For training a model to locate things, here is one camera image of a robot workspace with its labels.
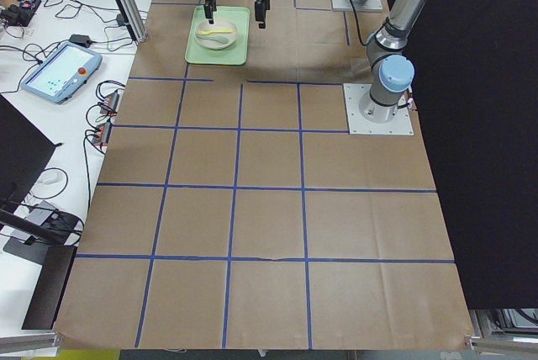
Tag yellow plastic fork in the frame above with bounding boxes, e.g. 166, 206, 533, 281
197, 29, 234, 35

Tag white round plate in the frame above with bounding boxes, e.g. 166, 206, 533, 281
194, 19, 239, 50

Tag teal plastic spoon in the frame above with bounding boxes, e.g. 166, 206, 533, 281
203, 36, 230, 49

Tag mint green plastic tray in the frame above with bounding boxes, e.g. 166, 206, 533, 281
185, 6, 250, 66

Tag black power adapter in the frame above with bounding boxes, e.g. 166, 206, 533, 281
69, 34, 92, 48

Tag near teach pendant tablet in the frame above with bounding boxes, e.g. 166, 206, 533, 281
21, 41, 103, 104

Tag black monitor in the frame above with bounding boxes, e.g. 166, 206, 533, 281
1, 98, 82, 265

